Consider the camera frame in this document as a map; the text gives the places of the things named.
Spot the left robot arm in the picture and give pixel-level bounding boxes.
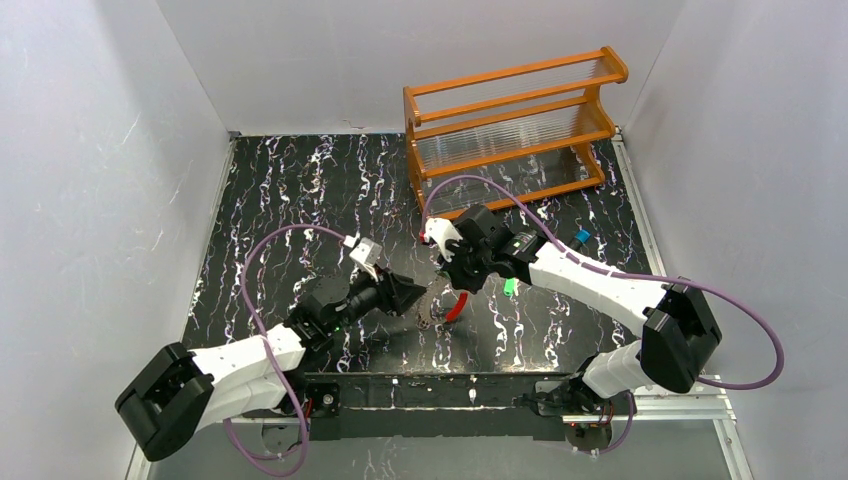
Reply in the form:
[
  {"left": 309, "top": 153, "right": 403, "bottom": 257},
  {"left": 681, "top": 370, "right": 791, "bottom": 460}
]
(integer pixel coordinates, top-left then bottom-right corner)
[{"left": 115, "top": 270, "right": 427, "bottom": 462}]

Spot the green key tag right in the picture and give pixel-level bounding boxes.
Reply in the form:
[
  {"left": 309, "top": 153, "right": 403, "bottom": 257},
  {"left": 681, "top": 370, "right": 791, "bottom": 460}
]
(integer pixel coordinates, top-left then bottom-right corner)
[{"left": 503, "top": 278, "right": 517, "bottom": 297}]

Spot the metal keyring with red handle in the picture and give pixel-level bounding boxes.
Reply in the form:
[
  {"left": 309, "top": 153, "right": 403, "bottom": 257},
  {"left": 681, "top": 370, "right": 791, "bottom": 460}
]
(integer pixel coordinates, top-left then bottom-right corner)
[{"left": 415, "top": 276, "right": 469, "bottom": 331}]

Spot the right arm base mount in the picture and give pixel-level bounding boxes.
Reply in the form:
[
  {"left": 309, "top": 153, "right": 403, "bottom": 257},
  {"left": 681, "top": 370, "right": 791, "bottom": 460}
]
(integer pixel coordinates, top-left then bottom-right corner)
[{"left": 515, "top": 388, "right": 615, "bottom": 452}]

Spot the orange wooden shelf rack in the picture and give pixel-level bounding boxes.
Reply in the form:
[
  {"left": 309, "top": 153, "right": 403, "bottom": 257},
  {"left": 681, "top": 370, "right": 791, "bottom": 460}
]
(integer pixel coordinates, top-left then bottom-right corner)
[{"left": 402, "top": 46, "right": 630, "bottom": 219}]

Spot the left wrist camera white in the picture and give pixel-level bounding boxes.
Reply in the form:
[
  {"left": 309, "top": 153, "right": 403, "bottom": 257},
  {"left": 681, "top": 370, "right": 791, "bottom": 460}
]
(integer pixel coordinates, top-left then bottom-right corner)
[{"left": 343, "top": 235, "right": 383, "bottom": 281}]

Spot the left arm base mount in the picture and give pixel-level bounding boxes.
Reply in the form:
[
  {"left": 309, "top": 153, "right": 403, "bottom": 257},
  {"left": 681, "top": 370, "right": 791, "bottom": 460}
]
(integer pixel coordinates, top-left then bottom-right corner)
[{"left": 295, "top": 382, "right": 341, "bottom": 420}]

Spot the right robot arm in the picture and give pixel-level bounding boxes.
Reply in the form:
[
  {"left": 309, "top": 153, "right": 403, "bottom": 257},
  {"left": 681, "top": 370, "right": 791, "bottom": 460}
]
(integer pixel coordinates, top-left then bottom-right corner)
[{"left": 421, "top": 205, "right": 722, "bottom": 401}]

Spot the black marker with blue cap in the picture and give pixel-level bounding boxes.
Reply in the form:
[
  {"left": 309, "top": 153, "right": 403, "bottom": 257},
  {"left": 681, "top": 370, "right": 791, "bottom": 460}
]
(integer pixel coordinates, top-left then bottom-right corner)
[{"left": 567, "top": 229, "right": 591, "bottom": 252}]

